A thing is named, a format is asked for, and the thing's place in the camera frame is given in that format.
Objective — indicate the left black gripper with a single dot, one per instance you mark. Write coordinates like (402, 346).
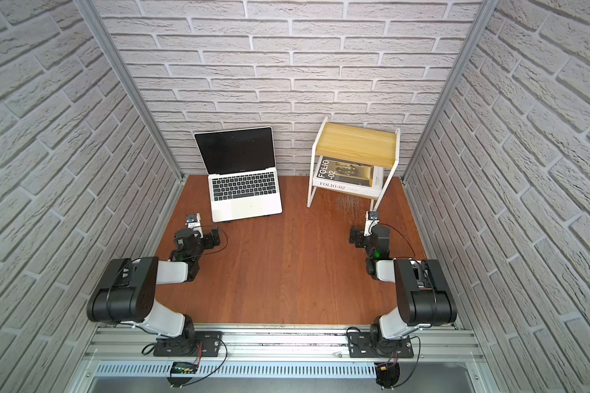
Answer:
(208, 239)

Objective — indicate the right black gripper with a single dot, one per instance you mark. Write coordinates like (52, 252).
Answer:
(359, 238)

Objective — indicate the silver laptop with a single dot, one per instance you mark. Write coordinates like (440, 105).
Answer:
(242, 173)

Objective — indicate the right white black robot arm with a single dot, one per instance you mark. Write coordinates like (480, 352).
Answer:
(423, 296)

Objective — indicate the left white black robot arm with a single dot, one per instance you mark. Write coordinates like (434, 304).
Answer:
(126, 294)

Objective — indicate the Folio-02 book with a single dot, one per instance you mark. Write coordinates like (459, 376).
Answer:
(348, 177)

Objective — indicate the white wooden-top side shelf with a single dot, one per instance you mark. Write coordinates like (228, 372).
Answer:
(377, 149)

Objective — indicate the green circuit board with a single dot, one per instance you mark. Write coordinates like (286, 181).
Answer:
(183, 369)

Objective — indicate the round black connector puck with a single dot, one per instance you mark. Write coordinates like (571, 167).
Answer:
(387, 375)

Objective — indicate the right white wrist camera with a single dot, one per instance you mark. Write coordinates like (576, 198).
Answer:
(372, 219)

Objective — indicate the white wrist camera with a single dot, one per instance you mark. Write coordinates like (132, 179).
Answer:
(193, 222)
(372, 219)

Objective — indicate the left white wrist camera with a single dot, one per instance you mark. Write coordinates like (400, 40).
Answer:
(193, 222)

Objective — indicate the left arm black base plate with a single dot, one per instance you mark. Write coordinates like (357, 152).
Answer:
(203, 343)

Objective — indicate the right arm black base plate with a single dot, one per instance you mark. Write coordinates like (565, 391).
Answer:
(372, 345)

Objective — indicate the aluminium mounting rail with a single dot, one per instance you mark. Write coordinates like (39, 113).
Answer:
(272, 351)

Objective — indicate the right aluminium corner post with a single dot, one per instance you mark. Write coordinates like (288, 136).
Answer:
(482, 18)

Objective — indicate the aluminium corner post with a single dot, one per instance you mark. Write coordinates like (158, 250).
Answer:
(100, 33)
(482, 18)

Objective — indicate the left aluminium corner post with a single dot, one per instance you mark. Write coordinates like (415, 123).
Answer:
(100, 33)

